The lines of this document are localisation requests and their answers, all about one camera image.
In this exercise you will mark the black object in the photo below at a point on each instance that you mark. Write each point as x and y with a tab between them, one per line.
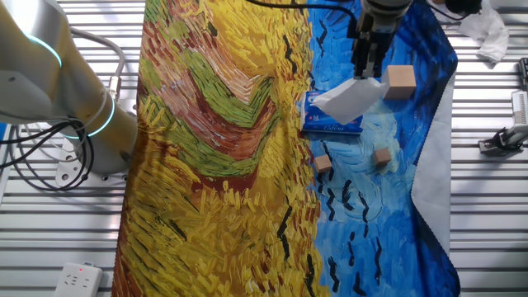
524	74

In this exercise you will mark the white ribbed device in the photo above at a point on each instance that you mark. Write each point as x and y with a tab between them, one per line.
520	108

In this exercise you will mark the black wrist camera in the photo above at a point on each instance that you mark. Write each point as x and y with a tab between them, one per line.
464	6

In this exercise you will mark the crumpled white tissue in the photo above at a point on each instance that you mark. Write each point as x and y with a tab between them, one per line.
488	37

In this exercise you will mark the small wooden cube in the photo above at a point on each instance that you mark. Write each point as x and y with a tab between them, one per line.
382	157
323	163

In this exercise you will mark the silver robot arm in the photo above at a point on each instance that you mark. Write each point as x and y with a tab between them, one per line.
82	95

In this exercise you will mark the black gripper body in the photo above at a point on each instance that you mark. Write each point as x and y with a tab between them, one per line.
373	33

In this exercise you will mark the white paper napkin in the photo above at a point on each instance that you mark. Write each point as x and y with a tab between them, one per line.
350	101

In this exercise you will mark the blue tissue pack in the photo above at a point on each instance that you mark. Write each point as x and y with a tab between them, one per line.
326	123

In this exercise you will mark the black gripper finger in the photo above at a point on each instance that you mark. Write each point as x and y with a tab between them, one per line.
377	62
359	62

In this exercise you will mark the grey metal bracket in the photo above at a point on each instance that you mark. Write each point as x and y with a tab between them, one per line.
495	145

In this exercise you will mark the blue object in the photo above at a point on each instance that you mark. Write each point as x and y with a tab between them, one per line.
2	132

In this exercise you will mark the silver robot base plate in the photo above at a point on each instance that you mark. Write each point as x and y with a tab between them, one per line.
68	173

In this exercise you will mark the large wooden cube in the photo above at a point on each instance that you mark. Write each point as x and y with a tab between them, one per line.
400	82

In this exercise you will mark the white power strip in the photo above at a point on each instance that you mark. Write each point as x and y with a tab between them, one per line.
77	281

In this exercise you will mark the Van Gogh print tablecloth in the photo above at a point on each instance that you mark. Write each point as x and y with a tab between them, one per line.
214	165

